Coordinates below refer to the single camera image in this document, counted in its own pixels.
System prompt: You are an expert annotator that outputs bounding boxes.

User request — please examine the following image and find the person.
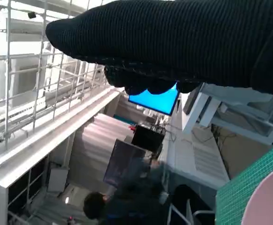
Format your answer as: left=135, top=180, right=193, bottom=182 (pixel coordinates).
left=83, top=157, right=172, bottom=225

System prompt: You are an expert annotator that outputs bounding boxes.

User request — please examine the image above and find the white wire grid rack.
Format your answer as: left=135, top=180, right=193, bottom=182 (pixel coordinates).
left=0, top=0, right=109, bottom=150

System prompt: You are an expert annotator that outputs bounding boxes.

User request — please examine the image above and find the black office chair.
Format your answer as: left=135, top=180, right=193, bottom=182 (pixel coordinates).
left=171, top=184, right=217, bottom=225

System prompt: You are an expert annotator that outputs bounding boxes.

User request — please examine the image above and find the black monitor back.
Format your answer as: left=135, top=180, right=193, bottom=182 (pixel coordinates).
left=131, top=125, right=166, bottom=153

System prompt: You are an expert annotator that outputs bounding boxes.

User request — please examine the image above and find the green cutting mat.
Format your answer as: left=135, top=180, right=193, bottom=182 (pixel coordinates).
left=216, top=140, right=273, bottom=225

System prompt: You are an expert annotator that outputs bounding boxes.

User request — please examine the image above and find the white desk frame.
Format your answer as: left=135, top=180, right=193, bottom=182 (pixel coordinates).
left=182, top=83, right=273, bottom=146

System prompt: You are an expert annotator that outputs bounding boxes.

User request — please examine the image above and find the black gloved right hand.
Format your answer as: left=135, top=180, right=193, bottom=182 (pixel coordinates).
left=45, top=0, right=273, bottom=98

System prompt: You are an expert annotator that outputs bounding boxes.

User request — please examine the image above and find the white perforated cabinet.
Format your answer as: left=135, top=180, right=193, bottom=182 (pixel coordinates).
left=167, top=121, right=231, bottom=190

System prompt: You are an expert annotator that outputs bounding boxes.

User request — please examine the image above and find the pink bowl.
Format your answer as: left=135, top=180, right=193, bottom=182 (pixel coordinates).
left=241, top=164, right=273, bottom=225

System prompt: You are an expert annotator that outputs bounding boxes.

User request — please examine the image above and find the dark screen monitor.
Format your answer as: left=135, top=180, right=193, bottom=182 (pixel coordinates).
left=103, top=138, right=147, bottom=188

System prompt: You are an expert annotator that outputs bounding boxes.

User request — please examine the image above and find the blue screen monitor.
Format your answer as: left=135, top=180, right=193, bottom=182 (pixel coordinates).
left=128, top=83, right=181, bottom=115

